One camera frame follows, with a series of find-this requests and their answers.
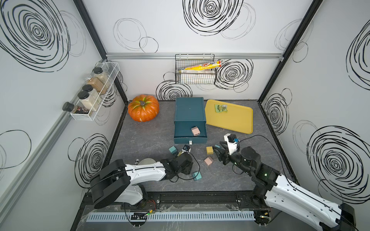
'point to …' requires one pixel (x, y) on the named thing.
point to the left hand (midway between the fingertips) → (188, 163)
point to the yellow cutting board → (224, 115)
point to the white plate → (147, 161)
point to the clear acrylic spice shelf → (111, 69)
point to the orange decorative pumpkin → (143, 108)
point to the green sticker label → (219, 108)
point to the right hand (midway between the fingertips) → (217, 146)
